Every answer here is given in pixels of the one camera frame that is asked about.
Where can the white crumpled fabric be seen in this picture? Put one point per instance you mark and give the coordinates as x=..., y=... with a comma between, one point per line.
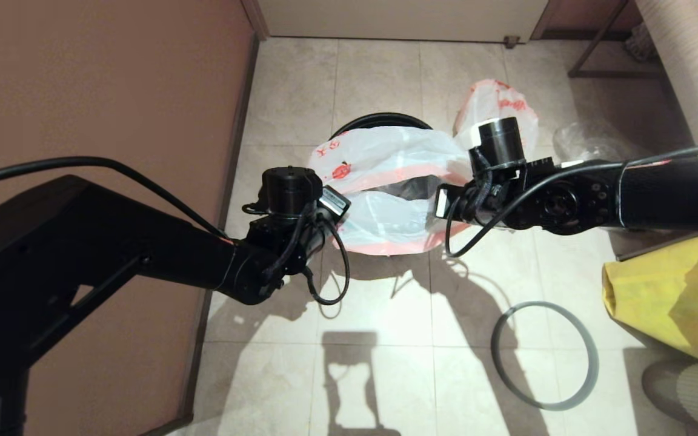
x=641, y=42

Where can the beige striped upholstered sofa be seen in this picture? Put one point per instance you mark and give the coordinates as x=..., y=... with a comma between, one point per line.
x=688, y=60

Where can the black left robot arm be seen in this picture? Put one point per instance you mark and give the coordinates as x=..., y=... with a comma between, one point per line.
x=82, y=254

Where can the black round trash bin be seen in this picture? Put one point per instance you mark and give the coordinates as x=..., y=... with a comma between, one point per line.
x=382, y=116

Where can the brown cabinet side panel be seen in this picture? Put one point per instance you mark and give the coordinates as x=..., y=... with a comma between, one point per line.
x=82, y=72

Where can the small metal door stopper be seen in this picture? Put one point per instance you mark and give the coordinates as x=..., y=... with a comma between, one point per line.
x=512, y=40

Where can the brown metal table frame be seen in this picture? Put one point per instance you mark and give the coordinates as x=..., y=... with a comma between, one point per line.
x=612, y=72

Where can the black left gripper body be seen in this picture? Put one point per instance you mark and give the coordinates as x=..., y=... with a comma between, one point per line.
x=334, y=203

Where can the clear plastic bag dark contents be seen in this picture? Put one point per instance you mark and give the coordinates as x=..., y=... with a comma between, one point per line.
x=585, y=142

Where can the yellow fabric bag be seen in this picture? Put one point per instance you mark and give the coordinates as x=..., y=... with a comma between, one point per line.
x=658, y=297

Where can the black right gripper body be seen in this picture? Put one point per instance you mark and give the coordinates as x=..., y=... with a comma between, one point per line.
x=458, y=203

